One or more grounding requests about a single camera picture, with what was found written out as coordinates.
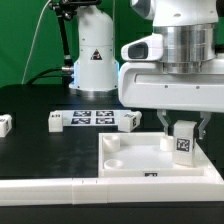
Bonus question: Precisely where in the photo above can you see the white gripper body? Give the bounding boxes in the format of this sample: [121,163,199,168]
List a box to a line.
[118,34,224,113]

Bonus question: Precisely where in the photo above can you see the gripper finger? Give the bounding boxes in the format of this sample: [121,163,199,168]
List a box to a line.
[157,109,173,136]
[198,112,212,139]

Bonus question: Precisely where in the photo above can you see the white square tabletop part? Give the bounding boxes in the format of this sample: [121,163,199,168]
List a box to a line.
[98,132,204,178]

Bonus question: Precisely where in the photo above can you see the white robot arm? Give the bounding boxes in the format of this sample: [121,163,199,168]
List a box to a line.
[70,0,224,129]

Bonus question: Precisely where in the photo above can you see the white L-shaped obstacle fence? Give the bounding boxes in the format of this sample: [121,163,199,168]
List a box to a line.
[0,148,224,206]

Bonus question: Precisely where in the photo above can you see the fiducial marker sheet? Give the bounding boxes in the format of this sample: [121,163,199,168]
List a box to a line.
[62,110,121,126]

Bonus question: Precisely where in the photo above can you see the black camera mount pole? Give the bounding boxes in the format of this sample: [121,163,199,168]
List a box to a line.
[48,0,103,88]

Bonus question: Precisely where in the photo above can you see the black cables at base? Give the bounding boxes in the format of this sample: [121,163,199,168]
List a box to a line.
[25,65,75,86]

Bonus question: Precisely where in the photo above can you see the white cable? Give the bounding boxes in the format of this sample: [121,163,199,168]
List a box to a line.
[21,0,54,85]

